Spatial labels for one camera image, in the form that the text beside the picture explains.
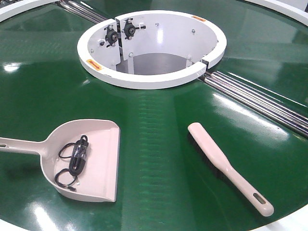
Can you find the black bearing mount right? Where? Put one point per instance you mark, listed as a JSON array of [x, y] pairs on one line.
[[130, 29]]

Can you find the orange warning sticker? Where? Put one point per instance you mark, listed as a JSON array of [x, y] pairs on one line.
[[94, 64], [198, 18]]

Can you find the pink hand brush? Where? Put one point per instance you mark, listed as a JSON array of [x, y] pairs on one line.
[[219, 160]]

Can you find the black bearing mount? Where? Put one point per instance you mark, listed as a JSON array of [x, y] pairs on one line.
[[111, 36], [130, 29]]

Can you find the white inner ring guard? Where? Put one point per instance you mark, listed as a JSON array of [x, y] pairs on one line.
[[200, 44]]

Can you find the chrome roller bars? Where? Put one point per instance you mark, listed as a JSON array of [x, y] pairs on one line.
[[257, 100], [81, 10]]

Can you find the orange warning sticker back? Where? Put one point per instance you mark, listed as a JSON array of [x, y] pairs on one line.
[[198, 18]]

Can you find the pink plastic dustpan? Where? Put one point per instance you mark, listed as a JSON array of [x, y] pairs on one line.
[[98, 180]]

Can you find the black bearing mount left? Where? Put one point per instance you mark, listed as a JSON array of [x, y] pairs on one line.
[[111, 36]]

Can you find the chrome roller bars left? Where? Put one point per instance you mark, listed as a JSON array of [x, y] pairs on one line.
[[81, 10]]

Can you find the chrome roller bars right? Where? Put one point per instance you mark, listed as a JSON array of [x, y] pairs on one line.
[[257, 100]]

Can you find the green conveyor belt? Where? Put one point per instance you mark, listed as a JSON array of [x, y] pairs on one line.
[[163, 183]]

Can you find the orange warning sticker front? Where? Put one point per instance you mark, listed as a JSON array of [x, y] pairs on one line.
[[94, 64]]

